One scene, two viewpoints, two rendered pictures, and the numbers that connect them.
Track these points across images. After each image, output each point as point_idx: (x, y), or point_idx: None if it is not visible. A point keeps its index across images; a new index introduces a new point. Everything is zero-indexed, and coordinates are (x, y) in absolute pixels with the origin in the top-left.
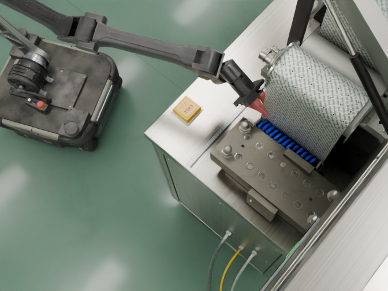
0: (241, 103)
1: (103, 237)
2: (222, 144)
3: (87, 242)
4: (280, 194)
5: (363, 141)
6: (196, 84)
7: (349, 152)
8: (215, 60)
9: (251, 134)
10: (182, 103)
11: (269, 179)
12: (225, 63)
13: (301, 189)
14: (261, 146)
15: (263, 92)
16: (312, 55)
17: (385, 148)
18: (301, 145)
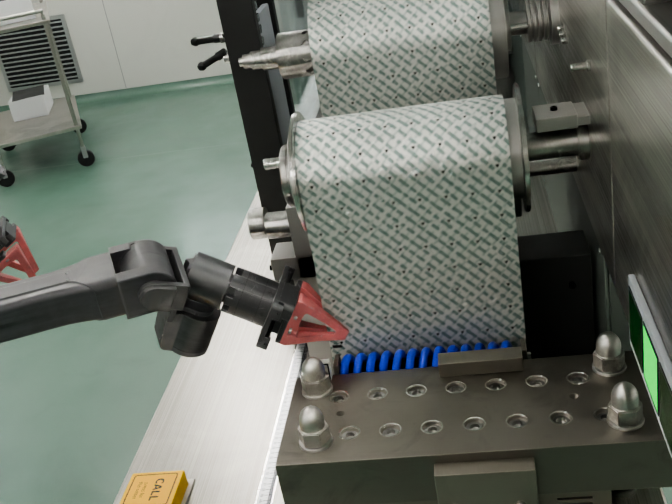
0: (274, 309)
1: None
2: (291, 438)
3: None
4: (508, 427)
5: (558, 249)
6: (143, 455)
7: (552, 304)
8: (163, 255)
9: (341, 389)
10: (135, 488)
11: (454, 422)
12: (188, 260)
13: (538, 395)
14: (382, 393)
15: (305, 282)
16: None
17: None
18: (458, 348)
